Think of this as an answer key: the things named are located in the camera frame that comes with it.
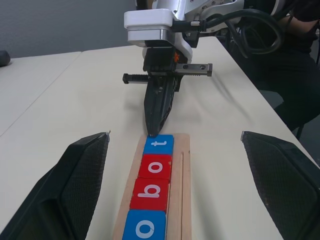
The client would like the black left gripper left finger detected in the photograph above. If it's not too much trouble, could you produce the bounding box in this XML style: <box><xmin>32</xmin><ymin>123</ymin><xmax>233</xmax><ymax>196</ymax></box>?
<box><xmin>0</xmin><ymin>131</ymin><xmax>111</xmax><ymax>240</ymax></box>

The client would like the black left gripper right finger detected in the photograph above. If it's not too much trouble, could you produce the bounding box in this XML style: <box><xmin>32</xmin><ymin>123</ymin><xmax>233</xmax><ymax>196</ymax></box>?
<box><xmin>241</xmin><ymin>130</ymin><xmax>320</xmax><ymax>240</ymax></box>

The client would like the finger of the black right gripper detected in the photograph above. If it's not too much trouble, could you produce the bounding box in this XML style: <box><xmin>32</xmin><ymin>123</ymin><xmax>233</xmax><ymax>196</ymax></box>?
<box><xmin>144</xmin><ymin>74</ymin><xmax>163</xmax><ymax>138</ymax></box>
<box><xmin>154</xmin><ymin>74</ymin><xmax>181</xmax><ymax>137</ymax></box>

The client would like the blue letter t block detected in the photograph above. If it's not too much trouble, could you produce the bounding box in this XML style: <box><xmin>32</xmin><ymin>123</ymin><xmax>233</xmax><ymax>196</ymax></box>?
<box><xmin>142</xmin><ymin>134</ymin><xmax>175</xmax><ymax>156</ymax></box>

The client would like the red letter o block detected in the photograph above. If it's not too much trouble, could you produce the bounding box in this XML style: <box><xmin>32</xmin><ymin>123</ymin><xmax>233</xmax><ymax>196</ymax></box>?
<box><xmin>138</xmin><ymin>154</ymin><xmax>173</xmax><ymax>180</ymax></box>

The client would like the red letter b block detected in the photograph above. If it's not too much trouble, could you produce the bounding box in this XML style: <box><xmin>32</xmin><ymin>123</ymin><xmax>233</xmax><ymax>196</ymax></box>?
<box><xmin>129</xmin><ymin>177</ymin><xmax>171</xmax><ymax>212</ymax></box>

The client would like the wooden letter tray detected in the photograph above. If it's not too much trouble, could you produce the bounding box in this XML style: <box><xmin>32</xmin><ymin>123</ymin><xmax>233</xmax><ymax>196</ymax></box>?
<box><xmin>112</xmin><ymin>132</ymin><xmax>192</xmax><ymax>240</ymax></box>

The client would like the blue letter o block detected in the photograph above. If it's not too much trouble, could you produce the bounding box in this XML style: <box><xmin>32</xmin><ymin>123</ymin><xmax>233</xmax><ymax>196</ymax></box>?
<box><xmin>121</xmin><ymin>209</ymin><xmax>168</xmax><ymax>240</ymax></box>

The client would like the black bulky body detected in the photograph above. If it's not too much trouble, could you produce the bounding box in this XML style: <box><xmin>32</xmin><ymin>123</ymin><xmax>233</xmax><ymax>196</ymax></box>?
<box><xmin>219</xmin><ymin>0</ymin><xmax>320</xmax><ymax>141</ymax></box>

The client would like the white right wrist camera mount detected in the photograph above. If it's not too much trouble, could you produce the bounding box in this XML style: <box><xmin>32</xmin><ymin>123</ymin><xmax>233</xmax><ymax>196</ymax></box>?
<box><xmin>123</xmin><ymin>8</ymin><xmax>193</xmax><ymax>65</ymax></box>

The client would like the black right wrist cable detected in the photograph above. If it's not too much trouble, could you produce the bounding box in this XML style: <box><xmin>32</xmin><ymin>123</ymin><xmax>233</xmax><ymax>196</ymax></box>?
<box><xmin>172</xmin><ymin>8</ymin><xmax>286</xmax><ymax>55</ymax></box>

